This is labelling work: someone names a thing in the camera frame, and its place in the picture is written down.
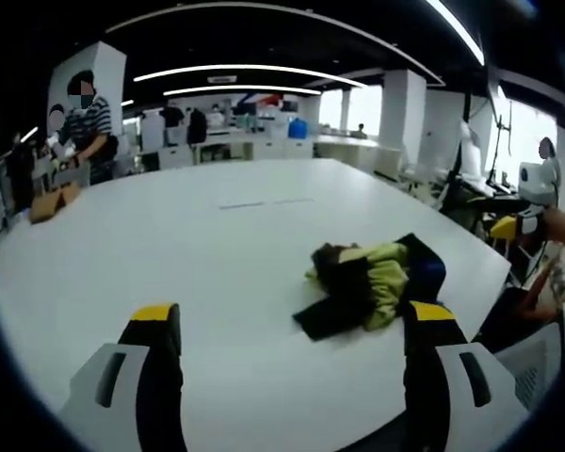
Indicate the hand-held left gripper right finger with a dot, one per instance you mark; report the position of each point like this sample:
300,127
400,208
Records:
433,386

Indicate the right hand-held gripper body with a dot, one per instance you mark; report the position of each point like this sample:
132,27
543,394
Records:
537,181

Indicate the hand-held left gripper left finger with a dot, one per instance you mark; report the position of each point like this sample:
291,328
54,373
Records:
155,376

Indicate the black and green garment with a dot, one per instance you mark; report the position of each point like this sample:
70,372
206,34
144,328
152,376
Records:
353,282

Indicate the brown cardboard box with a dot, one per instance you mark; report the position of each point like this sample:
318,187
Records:
54,202

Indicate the blue water barrel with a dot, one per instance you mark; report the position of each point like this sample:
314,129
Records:
298,128

